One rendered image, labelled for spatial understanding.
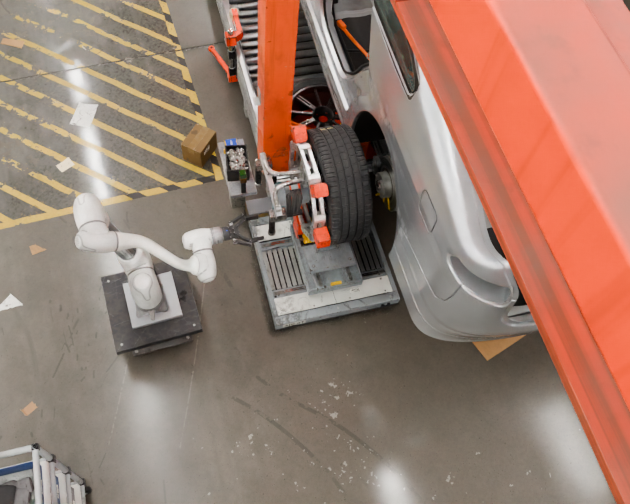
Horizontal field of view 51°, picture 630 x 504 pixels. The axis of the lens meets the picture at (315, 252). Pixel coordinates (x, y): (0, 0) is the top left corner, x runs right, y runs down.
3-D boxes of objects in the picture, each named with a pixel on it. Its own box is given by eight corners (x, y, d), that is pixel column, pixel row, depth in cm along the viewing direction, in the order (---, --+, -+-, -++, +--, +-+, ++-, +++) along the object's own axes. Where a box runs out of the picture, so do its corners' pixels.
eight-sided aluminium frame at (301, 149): (320, 253, 384) (329, 202, 337) (309, 255, 383) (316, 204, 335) (297, 178, 408) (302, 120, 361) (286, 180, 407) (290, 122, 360)
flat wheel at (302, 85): (385, 149, 464) (391, 127, 443) (305, 187, 443) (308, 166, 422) (335, 86, 488) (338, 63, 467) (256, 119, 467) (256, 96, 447)
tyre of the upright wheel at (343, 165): (380, 183, 332) (341, 98, 370) (335, 191, 328) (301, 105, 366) (366, 261, 385) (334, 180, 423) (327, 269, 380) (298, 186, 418)
